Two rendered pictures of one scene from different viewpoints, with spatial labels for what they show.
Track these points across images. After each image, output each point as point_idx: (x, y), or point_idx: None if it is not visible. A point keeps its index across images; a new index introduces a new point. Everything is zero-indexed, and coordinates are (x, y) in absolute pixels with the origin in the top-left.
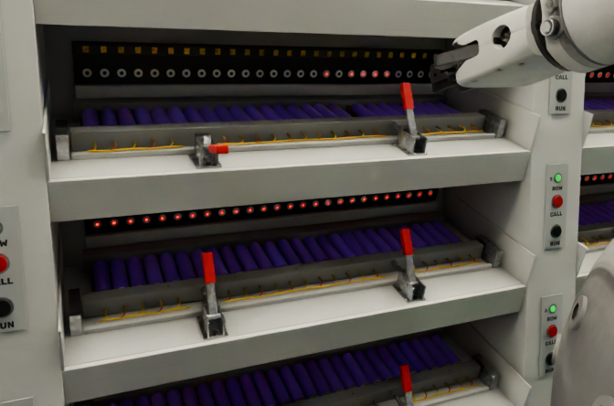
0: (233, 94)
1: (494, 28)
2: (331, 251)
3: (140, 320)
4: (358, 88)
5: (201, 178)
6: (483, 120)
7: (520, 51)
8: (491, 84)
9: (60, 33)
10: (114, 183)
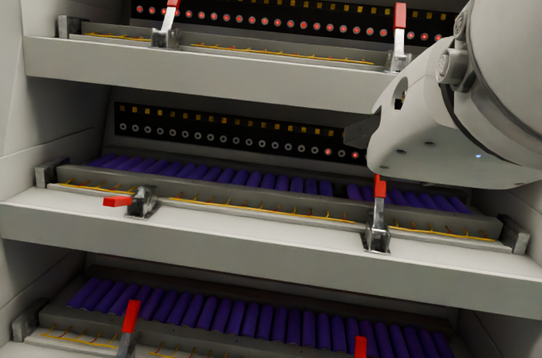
0: (235, 159)
1: (396, 85)
2: (290, 332)
3: (69, 346)
4: (361, 169)
5: (122, 227)
6: (500, 227)
7: (416, 118)
8: (422, 176)
9: (120, 97)
10: (47, 215)
